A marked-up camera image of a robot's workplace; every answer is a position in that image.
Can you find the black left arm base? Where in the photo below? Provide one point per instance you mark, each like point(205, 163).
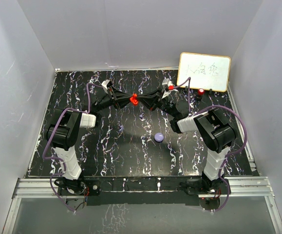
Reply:
point(78, 187)

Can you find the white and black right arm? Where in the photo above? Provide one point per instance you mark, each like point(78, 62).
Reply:
point(215, 129)

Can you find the purple charging case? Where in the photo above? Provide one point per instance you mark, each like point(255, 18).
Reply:
point(159, 137)

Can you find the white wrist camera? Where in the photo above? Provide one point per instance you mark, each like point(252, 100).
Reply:
point(106, 84)
point(168, 87)

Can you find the white board yellow frame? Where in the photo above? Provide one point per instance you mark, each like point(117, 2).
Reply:
point(209, 72)

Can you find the aluminium front rail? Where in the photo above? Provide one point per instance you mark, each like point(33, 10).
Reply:
point(239, 186)

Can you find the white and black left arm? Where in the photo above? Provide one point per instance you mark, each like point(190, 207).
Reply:
point(62, 132)

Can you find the orange earbud charging case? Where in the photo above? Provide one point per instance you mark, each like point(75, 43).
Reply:
point(134, 100)

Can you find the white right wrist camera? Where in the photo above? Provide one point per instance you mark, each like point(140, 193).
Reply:
point(168, 87)

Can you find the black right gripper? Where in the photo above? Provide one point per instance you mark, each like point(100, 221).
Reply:
point(152, 103)

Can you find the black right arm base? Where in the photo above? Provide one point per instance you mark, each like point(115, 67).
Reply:
point(203, 186)

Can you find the red emergency button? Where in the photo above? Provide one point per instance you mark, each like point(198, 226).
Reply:
point(200, 94)

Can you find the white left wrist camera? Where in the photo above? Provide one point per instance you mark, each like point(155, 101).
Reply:
point(106, 84)

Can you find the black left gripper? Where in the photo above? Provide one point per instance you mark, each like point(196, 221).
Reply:
point(123, 98)

